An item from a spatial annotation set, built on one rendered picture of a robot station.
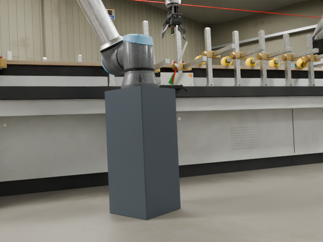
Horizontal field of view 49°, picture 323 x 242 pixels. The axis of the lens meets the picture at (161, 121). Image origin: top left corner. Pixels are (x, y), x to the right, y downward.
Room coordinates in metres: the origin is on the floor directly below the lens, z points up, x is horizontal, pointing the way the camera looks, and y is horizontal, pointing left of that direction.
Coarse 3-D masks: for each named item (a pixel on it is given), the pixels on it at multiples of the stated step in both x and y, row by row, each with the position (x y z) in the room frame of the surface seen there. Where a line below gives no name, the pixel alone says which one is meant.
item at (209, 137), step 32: (0, 128) 2.31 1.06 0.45; (32, 128) 2.38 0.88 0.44; (64, 128) 2.46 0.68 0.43; (96, 128) 2.54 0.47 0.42; (192, 128) 2.82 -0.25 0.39; (224, 128) 2.93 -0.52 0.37; (256, 128) 3.05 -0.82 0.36; (288, 128) 3.17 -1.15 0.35; (320, 128) 3.31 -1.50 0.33; (0, 160) 2.30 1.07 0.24; (32, 160) 2.38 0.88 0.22; (64, 160) 2.45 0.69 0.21; (96, 160) 2.53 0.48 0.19; (192, 160) 2.82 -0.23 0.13; (224, 160) 2.92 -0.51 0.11; (256, 160) 3.07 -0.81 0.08; (288, 160) 3.20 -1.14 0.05; (320, 160) 3.34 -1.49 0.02; (0, 192) 2.32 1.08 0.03; (32, 192) 2.40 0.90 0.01
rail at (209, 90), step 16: (0, 96) 2.09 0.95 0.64; (16, 96) 2.12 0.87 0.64; (32, 96) 2.16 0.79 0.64; (48, 96) 2.19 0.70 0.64; (64, 96) 2.23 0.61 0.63; (80, 96) 2.26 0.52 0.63; (96, 96) 2.30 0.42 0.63; (176, 96) 2.51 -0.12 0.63; (192, 96) 2.56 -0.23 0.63; (208, 96) 2.61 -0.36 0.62; (224, 96) 2.66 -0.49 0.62; (240, 96) 2.71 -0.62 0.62; (256, 96) 2.77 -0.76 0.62; (272, 96) 2.85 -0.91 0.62
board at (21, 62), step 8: (8, 64) 2.32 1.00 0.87; (16, 64) 2.34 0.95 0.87; (24, 64) 2.35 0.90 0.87; (32, 64) 2.36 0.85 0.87; (40, 64) 2.38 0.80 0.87; (48, 64) 2.39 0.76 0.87; (56, 64) 2.41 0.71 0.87; (64, 64) 2.43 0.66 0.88; (72, 64) 2.45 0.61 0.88; (80, 64) 2.47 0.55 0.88; (88, 64) 2.49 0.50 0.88; (96, 64) 2.51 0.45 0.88; (168, 64) 2.72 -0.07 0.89
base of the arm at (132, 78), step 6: (126, 72) 1.69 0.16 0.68; (132, 72) 1.67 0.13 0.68; (138, 72) 1.66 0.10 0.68; (144, 72) 1.67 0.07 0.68; (150, 72) 1.69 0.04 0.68; (126, 78) 1.68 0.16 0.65; (132, 78) 1.66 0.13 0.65; (138, 78) 1.66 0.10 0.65; (144, 78) 1.66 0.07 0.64; (150, 78) 1.67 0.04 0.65; (126, 84) 1.67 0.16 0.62; (132, 84) 1.65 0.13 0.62; (138, 84) 1.64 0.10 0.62; (144, 84) 1.65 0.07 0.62; (150, 84) 1.66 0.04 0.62; (156, 84) 1.69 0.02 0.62
